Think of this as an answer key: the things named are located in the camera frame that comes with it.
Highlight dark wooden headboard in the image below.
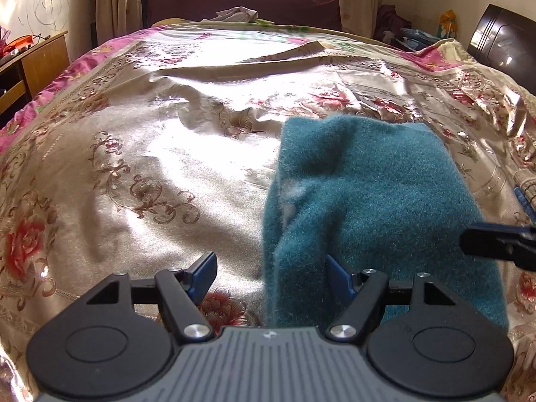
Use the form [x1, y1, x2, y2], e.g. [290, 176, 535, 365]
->
[468, 5, 536, 94]

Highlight grey crumpled cloth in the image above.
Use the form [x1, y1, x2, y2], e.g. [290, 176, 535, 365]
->
[212, 6, 258, 23]

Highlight floral satin bedspread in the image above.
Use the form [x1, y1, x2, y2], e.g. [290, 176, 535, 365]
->
[1, 22, 535, 401]

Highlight teal fuzzy sweater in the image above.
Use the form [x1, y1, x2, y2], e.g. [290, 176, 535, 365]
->
[263, 115, 508, 327]

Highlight blue patterned cloth strip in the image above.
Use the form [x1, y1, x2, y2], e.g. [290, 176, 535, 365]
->
[513, 169, 536, 223]

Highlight yellow orange toy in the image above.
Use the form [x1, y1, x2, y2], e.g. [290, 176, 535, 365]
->
[437, 10, 458, 39]

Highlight pile of clothes in corner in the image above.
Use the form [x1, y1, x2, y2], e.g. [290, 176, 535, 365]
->
[373, 5, 440, 52]

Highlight beige curtain left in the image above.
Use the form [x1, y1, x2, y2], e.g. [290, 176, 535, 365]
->
[95, 0, 143, 44]

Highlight wooden side desk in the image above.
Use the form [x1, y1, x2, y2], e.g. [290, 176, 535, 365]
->
[1, 31, 70, 127]

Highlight dark red sofa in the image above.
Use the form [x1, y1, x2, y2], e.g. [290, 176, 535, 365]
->
[146, 0, 342, 31]

